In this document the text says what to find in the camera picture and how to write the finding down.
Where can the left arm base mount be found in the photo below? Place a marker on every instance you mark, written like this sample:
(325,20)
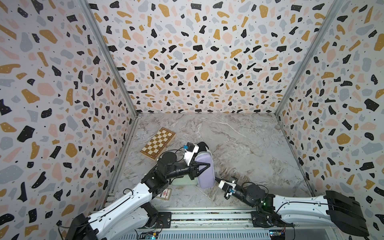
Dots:
(161,220)

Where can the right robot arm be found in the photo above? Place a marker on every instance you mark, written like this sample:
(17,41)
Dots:
(332,209)

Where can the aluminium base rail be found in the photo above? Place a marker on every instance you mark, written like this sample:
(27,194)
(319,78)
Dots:
(226,224)

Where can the wooden chessboard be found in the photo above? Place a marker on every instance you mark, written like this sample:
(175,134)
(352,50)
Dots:
(157,144)

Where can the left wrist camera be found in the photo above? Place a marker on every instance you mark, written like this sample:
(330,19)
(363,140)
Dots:
(190,150)

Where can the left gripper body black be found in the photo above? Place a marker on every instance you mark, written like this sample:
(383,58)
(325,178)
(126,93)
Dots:
(190,170)

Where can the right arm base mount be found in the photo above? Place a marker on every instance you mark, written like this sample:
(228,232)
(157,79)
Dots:
(268,220)

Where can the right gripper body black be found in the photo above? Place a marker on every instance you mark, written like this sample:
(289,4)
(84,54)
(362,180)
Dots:
(243,196)

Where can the mint green zippered sleeve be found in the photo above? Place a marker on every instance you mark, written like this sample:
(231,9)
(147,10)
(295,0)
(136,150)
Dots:
(184,181)

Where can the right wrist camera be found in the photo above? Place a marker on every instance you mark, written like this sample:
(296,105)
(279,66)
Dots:
(229,187)

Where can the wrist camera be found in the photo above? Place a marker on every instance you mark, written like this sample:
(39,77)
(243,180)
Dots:
(229,187)
(190,150)

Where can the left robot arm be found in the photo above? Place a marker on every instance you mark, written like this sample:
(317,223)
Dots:
(134,210)

